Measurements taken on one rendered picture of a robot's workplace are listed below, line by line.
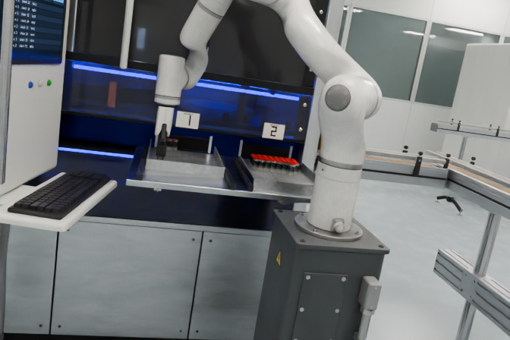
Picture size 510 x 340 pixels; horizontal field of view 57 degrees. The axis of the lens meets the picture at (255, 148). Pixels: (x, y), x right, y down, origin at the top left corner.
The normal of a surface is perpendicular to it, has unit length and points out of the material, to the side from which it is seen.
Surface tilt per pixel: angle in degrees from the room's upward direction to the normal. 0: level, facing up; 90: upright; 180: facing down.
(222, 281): 90
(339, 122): 128
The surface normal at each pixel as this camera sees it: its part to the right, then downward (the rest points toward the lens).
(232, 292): 0.18, 0.21
